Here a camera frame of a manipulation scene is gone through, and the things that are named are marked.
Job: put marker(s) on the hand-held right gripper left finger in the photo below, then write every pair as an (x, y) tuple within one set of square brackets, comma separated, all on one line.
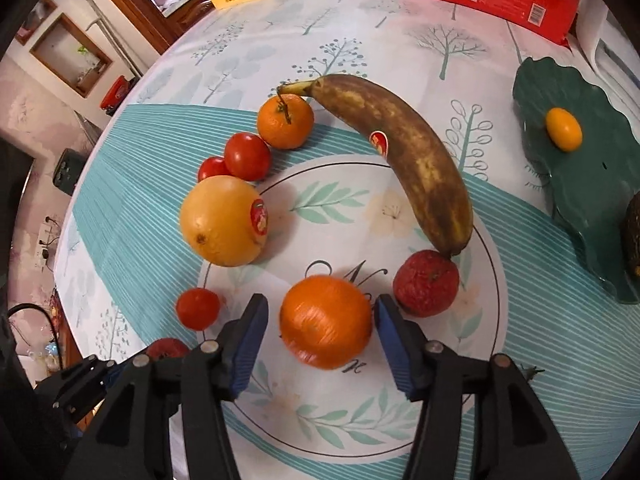
[(247, 347)]

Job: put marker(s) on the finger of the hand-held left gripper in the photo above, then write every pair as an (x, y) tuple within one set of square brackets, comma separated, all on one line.
[(80, 385)]

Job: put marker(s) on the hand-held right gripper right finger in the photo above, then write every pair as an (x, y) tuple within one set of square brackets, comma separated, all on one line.
[(395, 352)]

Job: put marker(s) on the red tomato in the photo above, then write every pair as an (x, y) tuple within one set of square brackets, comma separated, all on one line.
[(197, 308), (210, 169), (167, 347), (247, 157)]

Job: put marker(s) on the orange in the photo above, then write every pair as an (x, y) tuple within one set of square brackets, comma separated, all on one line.
[(325, 322)]

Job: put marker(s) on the yellow grapefruit with sticker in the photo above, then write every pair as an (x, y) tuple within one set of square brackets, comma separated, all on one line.
[(220, 220)]

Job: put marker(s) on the brown spotted banana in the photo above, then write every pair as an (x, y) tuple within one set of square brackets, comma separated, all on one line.
[(415, 160)]

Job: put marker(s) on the small mandarin with stem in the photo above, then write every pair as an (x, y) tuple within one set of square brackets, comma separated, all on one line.
[(285, 125)]

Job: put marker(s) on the green leaf-shaped plate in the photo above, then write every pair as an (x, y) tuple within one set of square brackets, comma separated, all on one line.
[(575, 200)]

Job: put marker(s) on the dark green phone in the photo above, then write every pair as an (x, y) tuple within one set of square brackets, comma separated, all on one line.
[(69, 172)]

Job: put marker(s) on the dark green avocado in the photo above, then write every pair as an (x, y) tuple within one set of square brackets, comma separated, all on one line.
[(632, 240)]

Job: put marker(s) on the small yellow kumquat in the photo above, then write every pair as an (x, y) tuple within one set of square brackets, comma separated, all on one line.
[(564, 129)]

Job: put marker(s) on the red container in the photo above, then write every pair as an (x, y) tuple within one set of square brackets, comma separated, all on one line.
[(115, 92)]

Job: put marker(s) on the tree print tablecloth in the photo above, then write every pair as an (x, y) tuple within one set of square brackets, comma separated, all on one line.
[(350, 35)]

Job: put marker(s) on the wooden cabinet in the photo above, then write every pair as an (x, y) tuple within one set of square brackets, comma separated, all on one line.
[(125, 0)]

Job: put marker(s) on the white appliance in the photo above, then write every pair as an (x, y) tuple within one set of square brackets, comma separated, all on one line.
[(615, 50)]

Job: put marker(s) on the large wooden framed wall niche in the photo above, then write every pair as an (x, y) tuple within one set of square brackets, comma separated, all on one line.
[(70, 55)]

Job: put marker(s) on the small wooden framed wall niche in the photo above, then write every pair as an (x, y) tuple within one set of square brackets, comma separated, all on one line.
[(35, 20)]

